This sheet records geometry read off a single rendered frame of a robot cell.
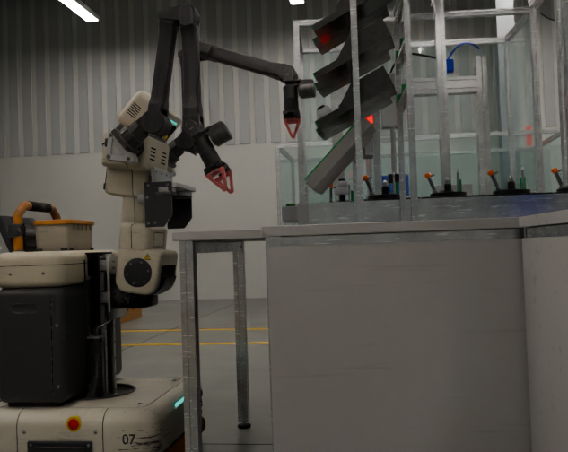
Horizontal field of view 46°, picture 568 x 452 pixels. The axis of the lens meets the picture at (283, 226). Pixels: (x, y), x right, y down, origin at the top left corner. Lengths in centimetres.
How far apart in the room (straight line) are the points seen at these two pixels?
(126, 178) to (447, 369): 131
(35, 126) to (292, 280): 1059
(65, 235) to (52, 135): 960
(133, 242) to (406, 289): 102
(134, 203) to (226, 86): 883
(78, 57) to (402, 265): 1060
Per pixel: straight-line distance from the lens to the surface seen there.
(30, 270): 246
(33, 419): 248
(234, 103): 1121
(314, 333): 196
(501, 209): 261
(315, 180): 222
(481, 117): 390
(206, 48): 281
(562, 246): 169
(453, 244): 198
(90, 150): 1185
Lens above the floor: 80
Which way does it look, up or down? 2 degrees up
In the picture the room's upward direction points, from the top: 2 degrees counter-clockwise
